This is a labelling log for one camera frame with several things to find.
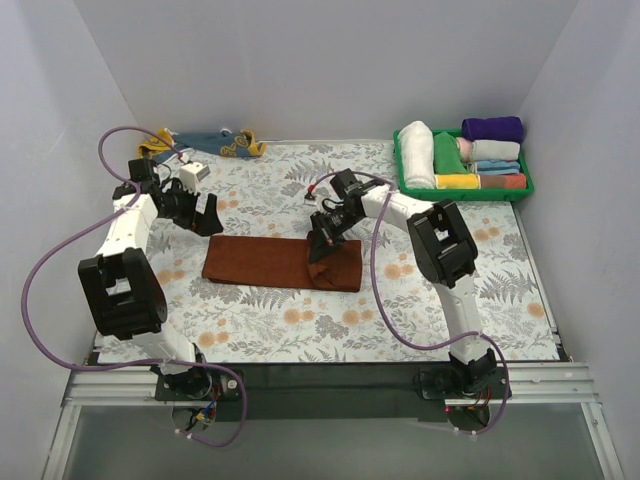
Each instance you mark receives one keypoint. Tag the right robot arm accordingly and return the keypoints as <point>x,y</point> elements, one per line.
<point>444,252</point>

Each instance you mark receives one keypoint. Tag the pink rolled towel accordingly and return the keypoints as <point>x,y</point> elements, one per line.
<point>465,148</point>

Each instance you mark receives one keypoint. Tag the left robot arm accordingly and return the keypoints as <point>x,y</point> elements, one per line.
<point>124,295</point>

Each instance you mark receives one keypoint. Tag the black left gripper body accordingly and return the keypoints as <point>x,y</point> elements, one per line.
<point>189,211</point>

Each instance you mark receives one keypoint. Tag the aluminium frame rail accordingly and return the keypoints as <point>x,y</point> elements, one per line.
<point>337,391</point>

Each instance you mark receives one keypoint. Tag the red brown rolled towel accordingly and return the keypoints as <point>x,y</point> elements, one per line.
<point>508,182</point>

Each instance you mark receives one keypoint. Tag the white rolled towel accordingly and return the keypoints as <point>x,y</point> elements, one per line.
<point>417,154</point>

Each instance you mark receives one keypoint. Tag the blue yellow crumpled cloth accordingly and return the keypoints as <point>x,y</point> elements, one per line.
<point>166,144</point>

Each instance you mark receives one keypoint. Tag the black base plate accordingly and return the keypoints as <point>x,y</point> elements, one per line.
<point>225,387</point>
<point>452,380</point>

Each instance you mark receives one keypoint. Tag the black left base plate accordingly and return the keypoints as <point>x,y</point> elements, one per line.
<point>225,387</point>

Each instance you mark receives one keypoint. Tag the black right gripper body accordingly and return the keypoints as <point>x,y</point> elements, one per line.
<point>324,228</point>

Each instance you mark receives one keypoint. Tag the green plastic tray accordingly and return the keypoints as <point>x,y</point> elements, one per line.
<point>473,195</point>

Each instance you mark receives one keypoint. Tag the grey rolled towel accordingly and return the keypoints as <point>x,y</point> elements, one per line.
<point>494,150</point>

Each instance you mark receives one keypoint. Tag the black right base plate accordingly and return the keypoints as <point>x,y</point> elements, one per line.
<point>452,380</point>

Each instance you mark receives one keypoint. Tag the yellow rolled towel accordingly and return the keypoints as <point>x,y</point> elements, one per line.
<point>457,181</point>

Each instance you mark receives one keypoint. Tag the purple rolled towel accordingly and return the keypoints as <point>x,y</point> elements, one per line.
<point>509,128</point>

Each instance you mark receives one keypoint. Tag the floral patterned table mat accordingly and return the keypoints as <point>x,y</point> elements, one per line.
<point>264,197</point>

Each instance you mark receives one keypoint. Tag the green rolled towel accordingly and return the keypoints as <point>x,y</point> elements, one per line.
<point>447,157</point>

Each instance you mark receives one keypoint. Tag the light blue rolled towel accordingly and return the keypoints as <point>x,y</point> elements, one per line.
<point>496,167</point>

